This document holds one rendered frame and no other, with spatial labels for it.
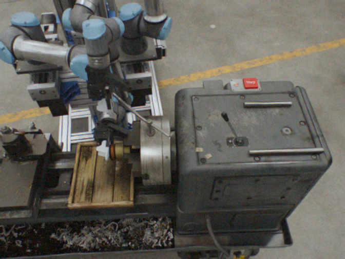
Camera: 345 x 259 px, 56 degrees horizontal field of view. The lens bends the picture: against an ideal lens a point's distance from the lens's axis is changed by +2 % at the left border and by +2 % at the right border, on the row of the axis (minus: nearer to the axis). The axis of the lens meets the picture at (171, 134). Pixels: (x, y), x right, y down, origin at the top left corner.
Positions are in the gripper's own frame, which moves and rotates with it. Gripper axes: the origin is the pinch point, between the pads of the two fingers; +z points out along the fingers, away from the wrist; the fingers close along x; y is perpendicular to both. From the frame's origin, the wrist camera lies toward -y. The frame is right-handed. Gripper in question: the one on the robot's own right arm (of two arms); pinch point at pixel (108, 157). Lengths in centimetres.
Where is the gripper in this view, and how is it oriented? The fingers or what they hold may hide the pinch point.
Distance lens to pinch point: 145.6
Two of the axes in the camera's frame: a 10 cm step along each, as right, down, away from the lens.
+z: 0.2, 8.1, -5.8
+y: -10.0, 0.2, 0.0
